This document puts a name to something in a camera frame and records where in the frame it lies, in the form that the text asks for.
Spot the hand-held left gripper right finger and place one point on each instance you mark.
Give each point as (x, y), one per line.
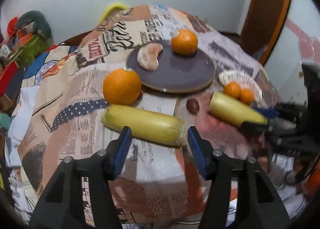
(197, 153)

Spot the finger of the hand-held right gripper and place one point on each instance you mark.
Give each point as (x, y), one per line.
(266, 113)
(253, 126)

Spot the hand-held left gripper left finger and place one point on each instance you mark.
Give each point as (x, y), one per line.
(122, 148)

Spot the small tangerine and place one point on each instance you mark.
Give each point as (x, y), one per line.
(247, 96)
(232, 90)

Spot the orange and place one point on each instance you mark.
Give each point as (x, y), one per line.
(122, 87)
(184, 42)

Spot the dark purple round plate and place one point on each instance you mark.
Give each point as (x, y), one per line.
(180, 68)

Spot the newspaper print tablecloth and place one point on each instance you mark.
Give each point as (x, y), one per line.
(155, 169)

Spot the person's orange clothing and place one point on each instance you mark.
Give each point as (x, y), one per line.
(313, 184)

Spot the wooden baseboard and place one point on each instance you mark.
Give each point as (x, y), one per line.
(228, 33)

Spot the white sliding door panel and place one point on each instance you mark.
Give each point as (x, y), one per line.
(300, 31)

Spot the wooden door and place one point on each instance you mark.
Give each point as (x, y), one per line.
(267, 13)

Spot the green fabric bag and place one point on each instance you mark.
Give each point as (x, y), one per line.
(31, 52)

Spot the red box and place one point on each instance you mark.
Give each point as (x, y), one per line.
(7, 78)

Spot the yellow foam tube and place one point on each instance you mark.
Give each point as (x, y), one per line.
(112, 8)

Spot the orange box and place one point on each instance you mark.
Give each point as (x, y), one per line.
(25, 38)

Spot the grey pillow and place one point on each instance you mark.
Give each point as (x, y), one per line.
(37, 22)

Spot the red plastic bag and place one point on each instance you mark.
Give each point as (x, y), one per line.
(12, 26)

